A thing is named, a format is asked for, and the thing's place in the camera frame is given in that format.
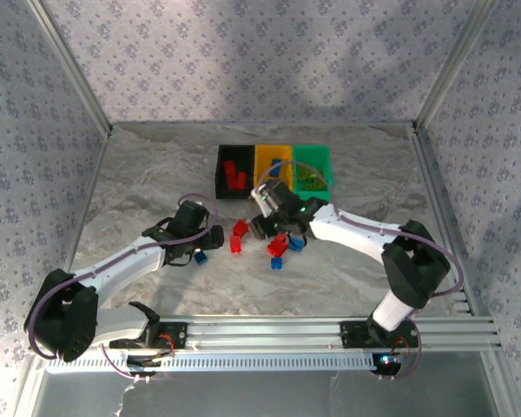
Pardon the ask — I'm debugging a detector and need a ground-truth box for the aluminium frame post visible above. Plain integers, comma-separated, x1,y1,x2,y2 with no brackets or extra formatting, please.
25,0,114,136
414,0,503,129

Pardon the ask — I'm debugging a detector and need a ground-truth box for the wide aluminium side rail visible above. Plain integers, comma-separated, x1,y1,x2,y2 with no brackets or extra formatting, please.
410,123,481,318

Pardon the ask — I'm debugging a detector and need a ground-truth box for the green plastic bin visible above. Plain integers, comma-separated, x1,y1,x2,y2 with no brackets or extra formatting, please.
291,144,334,203

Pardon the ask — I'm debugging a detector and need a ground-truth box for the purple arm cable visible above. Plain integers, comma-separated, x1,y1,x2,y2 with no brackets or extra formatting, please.
23,193,221,383
256,159,465,383

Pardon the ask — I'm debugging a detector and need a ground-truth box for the aluminium mounting rail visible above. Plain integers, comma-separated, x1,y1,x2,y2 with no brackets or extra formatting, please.
28,314,504,354

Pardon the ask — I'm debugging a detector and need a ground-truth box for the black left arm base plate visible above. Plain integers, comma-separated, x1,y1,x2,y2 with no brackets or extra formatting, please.
108,320,188,349

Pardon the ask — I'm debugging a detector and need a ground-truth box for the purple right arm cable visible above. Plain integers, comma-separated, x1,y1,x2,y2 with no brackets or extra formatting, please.
256,159,465,383

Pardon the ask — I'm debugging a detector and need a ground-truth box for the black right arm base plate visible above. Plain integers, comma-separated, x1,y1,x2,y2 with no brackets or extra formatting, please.
339,320,420,349

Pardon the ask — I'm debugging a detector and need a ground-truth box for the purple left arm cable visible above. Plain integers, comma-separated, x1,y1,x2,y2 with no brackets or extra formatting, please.
23,193,221,383

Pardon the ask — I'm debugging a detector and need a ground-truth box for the thin aluminium side rail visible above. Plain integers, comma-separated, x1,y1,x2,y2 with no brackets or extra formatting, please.
38,128,114,321

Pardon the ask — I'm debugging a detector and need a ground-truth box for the white slotted cable duct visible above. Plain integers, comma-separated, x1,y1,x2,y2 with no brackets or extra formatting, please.
45,352,386,374

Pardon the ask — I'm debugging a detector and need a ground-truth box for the black plastic bin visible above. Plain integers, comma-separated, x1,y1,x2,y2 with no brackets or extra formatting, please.
214,144,257,201

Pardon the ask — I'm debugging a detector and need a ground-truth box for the grey metal panel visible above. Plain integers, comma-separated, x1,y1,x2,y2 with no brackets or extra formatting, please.
25,368,505,417

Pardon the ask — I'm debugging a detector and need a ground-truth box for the yellow plastic bin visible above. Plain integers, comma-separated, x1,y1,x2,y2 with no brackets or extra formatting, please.
253,144,295,195

